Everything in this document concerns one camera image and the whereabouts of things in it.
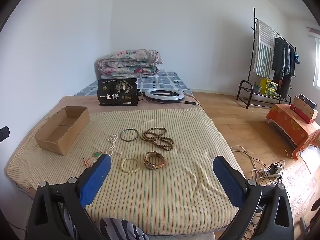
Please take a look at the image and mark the yellow crate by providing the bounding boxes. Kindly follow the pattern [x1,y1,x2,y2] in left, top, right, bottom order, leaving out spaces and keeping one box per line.
[260,78,278,97]

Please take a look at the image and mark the striped yellow blanket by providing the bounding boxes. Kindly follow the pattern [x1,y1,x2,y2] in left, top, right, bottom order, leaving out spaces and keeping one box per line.
[4,109,247,228]

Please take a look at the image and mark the orange cloth covered table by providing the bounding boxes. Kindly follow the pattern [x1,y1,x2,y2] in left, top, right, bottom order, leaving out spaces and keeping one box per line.
[265,103,320,160]

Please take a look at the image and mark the pink bed sheet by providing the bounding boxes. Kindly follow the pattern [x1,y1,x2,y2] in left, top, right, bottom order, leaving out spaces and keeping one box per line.
[42,95,200,120]

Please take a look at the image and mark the red long box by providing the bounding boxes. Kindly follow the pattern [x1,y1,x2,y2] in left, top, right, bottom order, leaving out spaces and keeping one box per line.
[290,104,315,124]

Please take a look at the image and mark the cream bead bracelet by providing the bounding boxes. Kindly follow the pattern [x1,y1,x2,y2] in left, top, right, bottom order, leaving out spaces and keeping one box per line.
[120,157,140,173]

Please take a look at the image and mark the white ring light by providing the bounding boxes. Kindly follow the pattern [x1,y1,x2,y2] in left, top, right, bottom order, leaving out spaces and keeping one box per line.
[144,88,185,103]

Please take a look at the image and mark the green striped towel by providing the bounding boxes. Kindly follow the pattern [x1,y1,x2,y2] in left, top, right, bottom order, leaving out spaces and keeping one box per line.
[253,19,275,79]

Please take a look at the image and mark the grey patterned bed sheet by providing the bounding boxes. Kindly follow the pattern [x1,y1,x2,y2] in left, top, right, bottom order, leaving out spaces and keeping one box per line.
[75,71,193,97]

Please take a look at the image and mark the white power strip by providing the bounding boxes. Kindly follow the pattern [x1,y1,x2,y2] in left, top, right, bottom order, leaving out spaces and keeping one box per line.
[261,164,284,180]

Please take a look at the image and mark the white pearl necklace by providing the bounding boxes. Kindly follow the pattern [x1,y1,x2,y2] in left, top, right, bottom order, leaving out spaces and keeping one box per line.
[106,134,119,155]

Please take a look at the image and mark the black ring light cable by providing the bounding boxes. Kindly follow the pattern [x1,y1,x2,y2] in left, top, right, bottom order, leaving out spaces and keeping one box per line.
[136,92,203,110]

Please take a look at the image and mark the window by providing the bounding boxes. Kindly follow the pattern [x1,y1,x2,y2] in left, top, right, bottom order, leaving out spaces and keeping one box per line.
[312,37,320,90]

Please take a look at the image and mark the black snack bag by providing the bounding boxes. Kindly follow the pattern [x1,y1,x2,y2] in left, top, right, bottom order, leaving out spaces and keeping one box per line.
[97,78,139,106]

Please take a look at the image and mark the brown wooden bead necklace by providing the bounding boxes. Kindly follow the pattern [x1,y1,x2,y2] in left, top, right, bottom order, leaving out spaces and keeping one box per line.
[141,127,175,152]

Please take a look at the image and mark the dark hanging clothes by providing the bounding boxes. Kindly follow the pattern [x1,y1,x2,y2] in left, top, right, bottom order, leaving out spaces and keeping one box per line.
[271,37,296,98]

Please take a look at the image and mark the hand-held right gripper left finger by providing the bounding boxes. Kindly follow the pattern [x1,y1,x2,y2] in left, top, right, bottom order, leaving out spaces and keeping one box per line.
[25,153,112,240]

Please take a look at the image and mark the bundle of floor cables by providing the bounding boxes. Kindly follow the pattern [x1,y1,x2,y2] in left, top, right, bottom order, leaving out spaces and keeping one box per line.
[230,145,288,180]

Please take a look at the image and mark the folded floral quilt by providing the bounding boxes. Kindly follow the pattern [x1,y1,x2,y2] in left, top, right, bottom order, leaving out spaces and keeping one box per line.
[97,49,163,77]

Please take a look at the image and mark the dark blue long box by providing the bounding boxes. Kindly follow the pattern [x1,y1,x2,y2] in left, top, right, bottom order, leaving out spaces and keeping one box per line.
[299,94,320,110]

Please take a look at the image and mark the black clothes rack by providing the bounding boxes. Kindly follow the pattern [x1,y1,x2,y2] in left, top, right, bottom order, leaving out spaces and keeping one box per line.
[237,7,297,109]

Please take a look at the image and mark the brown cardboard box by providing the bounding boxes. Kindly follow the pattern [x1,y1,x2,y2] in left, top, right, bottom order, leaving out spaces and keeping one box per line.
[34,106,90,156]

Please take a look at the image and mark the gold wristwatch with brown strap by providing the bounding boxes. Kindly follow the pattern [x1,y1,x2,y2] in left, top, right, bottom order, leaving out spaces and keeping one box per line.
[143,151,165,170]

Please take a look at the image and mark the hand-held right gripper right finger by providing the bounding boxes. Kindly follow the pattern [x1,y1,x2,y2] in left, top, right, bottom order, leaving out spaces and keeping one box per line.
[212,155,295,240]

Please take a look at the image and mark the green charm with red string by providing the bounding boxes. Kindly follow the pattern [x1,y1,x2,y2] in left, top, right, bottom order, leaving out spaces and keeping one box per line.
[83,151,104,167]

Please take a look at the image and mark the person's striped grey clothing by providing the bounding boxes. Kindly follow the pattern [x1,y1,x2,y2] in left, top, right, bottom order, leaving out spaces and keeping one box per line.
[99,217,150,240]

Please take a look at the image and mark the blue bangle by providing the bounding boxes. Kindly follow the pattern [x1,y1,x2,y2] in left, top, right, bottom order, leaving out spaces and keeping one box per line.
[120,128,139,142]

